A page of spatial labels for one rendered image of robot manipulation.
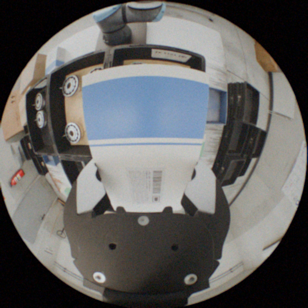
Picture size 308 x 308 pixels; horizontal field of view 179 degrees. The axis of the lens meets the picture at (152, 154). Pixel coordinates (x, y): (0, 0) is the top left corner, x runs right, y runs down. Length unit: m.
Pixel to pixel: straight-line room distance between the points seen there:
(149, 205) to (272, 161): 2.94
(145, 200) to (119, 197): 0.04
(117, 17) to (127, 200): 0.56
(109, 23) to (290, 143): 3.01
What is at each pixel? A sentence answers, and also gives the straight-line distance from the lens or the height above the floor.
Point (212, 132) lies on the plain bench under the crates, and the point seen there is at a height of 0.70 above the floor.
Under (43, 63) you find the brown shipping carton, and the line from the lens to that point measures 1.00.
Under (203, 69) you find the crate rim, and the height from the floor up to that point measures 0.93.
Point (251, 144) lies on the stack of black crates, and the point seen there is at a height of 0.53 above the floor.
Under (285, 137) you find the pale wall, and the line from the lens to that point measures 2.90.
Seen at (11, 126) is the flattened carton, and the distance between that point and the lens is 3.07.
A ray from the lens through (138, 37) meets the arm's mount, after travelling 0.62.
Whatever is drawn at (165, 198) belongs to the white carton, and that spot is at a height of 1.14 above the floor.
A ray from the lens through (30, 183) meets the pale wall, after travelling 3.43.
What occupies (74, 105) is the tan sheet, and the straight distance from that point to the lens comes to 0.52.
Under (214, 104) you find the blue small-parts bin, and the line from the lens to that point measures 0.65.
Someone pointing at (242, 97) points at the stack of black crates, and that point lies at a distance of 1.10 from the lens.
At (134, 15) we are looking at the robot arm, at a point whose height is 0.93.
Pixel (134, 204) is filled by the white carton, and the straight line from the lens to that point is 0.16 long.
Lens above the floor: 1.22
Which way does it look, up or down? 61 degrees down
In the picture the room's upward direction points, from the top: 176 degrees clockwise
